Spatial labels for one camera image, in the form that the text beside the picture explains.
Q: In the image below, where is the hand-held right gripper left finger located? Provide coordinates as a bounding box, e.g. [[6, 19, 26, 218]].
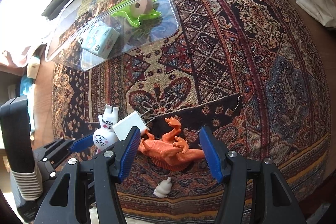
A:
[[34, 126, 142, 224]]

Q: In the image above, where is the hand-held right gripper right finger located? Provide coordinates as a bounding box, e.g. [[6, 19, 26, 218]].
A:
[[199, 125, 307, 224]]

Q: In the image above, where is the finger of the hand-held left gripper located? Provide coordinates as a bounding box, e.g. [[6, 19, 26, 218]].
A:
[[33, 133, 97, 180]]

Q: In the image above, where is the white charger cube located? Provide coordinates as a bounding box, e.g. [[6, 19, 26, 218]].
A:
[[112, 110, 155, 140]]

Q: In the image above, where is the orange dinosaur toy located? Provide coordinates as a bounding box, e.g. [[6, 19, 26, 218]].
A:
[[138, 116, 206, 171]]

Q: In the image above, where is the white rabbit toy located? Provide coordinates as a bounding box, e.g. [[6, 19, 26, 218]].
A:
[[93, 105, 122, 153]]

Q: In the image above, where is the silver tube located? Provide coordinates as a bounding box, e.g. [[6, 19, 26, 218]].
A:
[[154, 177, 173, 198]]

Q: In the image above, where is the teal tissue packet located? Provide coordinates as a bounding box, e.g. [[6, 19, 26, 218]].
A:
[[80, 24, 120, 59]]

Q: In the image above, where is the clear plastic container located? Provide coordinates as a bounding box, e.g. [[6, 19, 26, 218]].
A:
[[44, 0, 180, 72]]

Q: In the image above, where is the green star-shaped dish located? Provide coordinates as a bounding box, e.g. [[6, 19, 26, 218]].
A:
[[110, 0, 162, 28]]

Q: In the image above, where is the pink tape roll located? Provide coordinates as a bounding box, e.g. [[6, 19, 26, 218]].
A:
[[130, 0, 155, 17]]

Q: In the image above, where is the blue plastic bag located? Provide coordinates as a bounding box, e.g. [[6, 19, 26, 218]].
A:
[[20, 74, 36, 135]]

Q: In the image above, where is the white power adapter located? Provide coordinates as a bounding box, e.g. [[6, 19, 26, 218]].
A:
[[27, 56, 41, 78]]

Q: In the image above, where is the pale pink cloth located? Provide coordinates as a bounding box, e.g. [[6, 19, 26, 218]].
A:
[[0, 43, 50, 75]]

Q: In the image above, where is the patterned woven rug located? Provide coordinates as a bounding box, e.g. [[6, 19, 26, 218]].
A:
[[51, 0, 331, 214]]

